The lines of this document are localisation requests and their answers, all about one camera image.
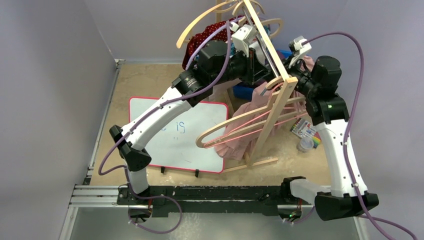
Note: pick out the plain wooden hanger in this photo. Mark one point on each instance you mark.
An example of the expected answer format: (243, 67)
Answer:
(249, 127)

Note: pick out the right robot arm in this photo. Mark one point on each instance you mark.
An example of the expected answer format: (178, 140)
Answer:
(348, 195)

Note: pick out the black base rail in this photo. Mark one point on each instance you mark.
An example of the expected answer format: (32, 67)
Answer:
(162, 200)

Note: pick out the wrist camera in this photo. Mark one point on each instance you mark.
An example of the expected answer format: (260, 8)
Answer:
(243, 37)
(299, 48)

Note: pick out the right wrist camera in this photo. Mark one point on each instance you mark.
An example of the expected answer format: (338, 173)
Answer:
(299, 48)

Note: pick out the pink garment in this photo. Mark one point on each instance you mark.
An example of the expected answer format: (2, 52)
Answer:
(236, 148)

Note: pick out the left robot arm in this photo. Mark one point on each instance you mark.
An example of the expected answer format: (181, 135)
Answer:
(214, 62)

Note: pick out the purple hanger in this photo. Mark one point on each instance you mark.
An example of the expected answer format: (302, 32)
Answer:
(205, 39)

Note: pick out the blue plastic bin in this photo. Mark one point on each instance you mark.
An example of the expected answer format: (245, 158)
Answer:
(244, 91)

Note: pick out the empty wooden hanger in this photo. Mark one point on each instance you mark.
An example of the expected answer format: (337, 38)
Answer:
(219, 8)

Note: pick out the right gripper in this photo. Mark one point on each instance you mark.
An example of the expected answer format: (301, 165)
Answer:
(293, 72)

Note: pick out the marker pack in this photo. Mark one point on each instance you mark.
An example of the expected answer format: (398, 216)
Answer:
(303, 128)

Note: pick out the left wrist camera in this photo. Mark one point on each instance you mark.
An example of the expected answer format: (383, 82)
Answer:
(243, 37)

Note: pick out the clear plastic cup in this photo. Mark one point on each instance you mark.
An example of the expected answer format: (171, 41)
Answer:
(305, 144)

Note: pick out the pink wire hanger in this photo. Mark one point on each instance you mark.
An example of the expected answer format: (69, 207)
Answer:
(297, 111)

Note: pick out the white board with pink edge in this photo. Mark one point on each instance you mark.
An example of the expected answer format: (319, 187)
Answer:
(175, 145)

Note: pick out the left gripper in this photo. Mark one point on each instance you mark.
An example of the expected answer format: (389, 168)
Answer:
(256, 71)

